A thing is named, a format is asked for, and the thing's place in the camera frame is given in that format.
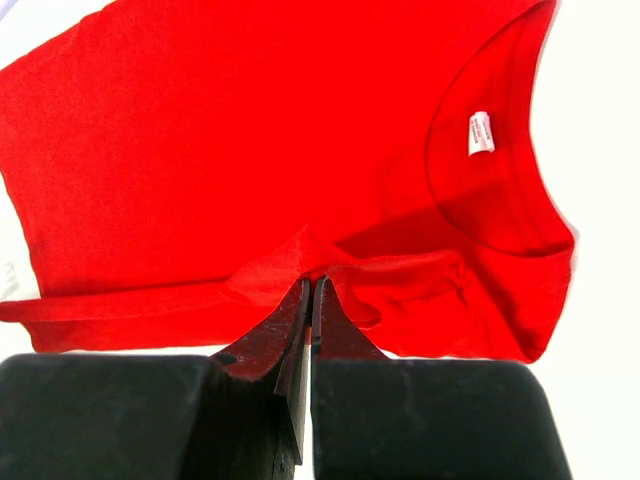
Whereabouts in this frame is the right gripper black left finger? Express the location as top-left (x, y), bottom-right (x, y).
top-left (213, 278), bottom-right (310, 465)

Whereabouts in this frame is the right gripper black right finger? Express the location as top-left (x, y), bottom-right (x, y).
top-left (311, 276), bottom-right (387, 360)

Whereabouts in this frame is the red t shirt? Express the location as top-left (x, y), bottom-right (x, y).
top-left (1, 1), bottom-right (574, 363)

